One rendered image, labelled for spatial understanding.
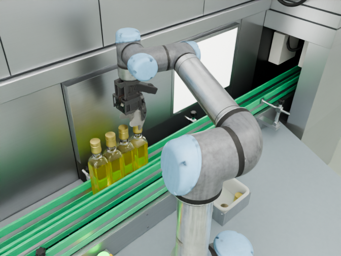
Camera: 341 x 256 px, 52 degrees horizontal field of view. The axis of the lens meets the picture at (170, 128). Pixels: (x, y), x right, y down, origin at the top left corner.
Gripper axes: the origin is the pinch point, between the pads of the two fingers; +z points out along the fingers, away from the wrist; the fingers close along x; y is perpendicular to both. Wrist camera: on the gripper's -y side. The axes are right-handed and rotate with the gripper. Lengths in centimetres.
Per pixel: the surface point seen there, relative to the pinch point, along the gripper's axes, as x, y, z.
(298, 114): 16, -96, 31
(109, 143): 1.0, 13.0, 1.7
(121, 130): 0.2, 7.3, -0.5
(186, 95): -12.6, -38.2, 9.6
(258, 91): -4, -85, 22
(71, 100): -12.3, 17.7, -11.1
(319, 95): 22, -102, 18
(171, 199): 15.3, -3.7, 30.6
